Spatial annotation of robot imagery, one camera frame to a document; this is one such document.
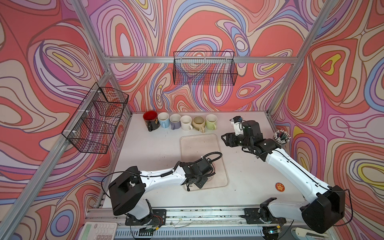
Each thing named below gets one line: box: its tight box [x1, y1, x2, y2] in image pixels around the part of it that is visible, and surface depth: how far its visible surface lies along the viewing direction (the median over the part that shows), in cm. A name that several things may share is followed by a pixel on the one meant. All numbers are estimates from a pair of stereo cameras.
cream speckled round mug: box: [192, 116, 205, 133], surface depth 106 cm
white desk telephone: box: [78, 221, 118, 240], surface depth 70 cm
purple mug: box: [169, 113, 182, 130], surface depth 107 cm
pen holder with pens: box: [273, 129, 291, 147], surface depth 86 cm
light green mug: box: [205, 113, 218, 130], surface depth 105 cm
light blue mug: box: [157, 112, 170, 129], surface depth 106 cm
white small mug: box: [180, 115, 193, 131], surface depth 106 cm
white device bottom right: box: [290, 227, 327, 240], surface depth 68 cm
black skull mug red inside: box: [143, 110, 160, 132], surface depth 106 cm
